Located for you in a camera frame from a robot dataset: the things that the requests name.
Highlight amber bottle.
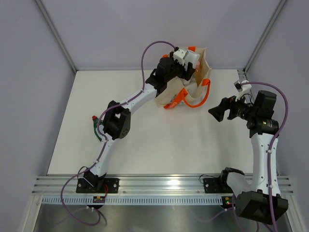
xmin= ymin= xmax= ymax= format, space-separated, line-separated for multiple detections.
xmin=196 ymin=61 xmax=202 ymax=72

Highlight purple cable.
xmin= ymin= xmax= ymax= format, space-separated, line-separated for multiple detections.
xmin=59 ymin=41 xmax=179 ymax=227
xmin=233 ymin=82 xmax=289 ymax=232

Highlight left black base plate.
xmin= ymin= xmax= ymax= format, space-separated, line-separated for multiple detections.
xmin=76 ymin=176 xmax=119 ymax=193

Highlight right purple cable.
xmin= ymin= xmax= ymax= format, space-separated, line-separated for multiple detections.
xmin=233 ymin=82 xmax=289 ymax=232

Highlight corner aluminium post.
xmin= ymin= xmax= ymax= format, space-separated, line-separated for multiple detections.
xmin=33 ymin=0 xmax=78 ymax=74
xmin=243 ymin=0 xmax=289 ymax=73

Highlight white bottle black cap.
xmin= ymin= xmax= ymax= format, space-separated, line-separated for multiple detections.
xmin=183 ymin=49 xmax=200 ymax=69

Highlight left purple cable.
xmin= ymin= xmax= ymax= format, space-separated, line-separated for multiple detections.
xmin=59 ymin=41 xmax=179 ymax=227

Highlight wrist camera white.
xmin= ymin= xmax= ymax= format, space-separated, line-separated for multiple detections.
xmin=234 ymin=79 xmax=252 ymax=102
xmin=172 ymin=48 xmax=186 ymax=65

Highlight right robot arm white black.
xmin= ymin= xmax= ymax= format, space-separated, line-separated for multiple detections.
xmin=208 ymin=90 xmax=288 ymax=225

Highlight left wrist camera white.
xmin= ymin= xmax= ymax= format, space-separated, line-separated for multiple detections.
xmin=172 ymin=48 xmax=186 ymax=65

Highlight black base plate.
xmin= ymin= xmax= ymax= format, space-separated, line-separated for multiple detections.
xmin=203 ymin=177 xmax=233 ymax=194
xmin=76 ymin=176 xmax=119 ymax=193

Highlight white bottle text label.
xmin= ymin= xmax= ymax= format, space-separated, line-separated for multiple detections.
xmin=184 ymin=82 xmax=197 ymax=95

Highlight green dish soap bottle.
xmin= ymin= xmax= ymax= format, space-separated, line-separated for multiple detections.
xmin=92 ymin=116 xmax=103 ymax=142

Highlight canvas bag orange handles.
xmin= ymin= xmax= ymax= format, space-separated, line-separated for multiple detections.
xmin=155 ymin=46 xmax=211 ymax=109

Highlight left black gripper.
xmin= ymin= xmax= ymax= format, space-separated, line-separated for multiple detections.
xmin=164 ymin=52 xmax=194 ymax=82

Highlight aluminium rail frame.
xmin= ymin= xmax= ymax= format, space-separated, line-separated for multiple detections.
xmin=31 ymin=175 xmax=294 ymax=196

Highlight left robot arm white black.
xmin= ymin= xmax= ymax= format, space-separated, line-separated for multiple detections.
xmin=76 ymin=57 xmax=200 ymax=193

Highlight left corner aluminium post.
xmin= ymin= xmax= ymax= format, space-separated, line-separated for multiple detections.
xmin=33 ymin=0 xmax=78 ymax=74

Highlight right corner aluminium post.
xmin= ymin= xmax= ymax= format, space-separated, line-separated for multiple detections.
xmin=243 ymin=0 xmax=289 ymax=73

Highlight white slotted cable duct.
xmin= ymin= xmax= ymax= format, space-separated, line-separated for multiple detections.
xmin=42 ymin=195 xmax=223 ymax=205

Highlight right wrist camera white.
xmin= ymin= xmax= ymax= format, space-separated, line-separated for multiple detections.
xmin=234 ymin=79 xmax=252 ymax=102

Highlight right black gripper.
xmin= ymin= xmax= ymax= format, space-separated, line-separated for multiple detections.
xmin=209 ymin=90 xmax=257 ymax=122

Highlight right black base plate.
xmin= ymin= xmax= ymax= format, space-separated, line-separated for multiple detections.
xmin=203 ymin=177 xmax=233 ymax=194

